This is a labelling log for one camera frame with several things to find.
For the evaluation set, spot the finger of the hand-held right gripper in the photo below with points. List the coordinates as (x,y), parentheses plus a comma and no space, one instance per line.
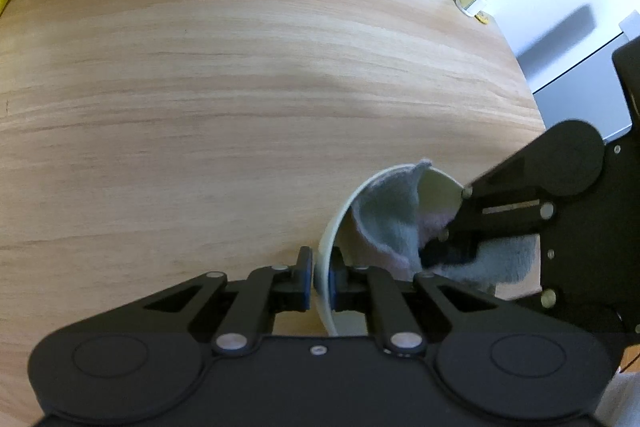
(495,207)

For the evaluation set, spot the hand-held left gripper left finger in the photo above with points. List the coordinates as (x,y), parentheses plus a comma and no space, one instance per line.
(304,279)

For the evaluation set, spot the white bowl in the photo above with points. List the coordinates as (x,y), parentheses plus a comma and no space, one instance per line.
(327,252)

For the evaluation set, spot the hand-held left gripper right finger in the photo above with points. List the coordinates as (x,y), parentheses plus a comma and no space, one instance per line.
(334,283)

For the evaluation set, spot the white wall socket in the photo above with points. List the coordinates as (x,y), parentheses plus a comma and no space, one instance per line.
(631,24)

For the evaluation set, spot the small yellow scrap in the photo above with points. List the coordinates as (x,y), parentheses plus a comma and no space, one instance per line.
(482,19)

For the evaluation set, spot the grey cabinet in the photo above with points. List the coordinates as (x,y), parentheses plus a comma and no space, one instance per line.
(575,77)

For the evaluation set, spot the grey and pink cleaning cloth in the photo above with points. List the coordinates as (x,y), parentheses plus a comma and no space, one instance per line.
(387,217)

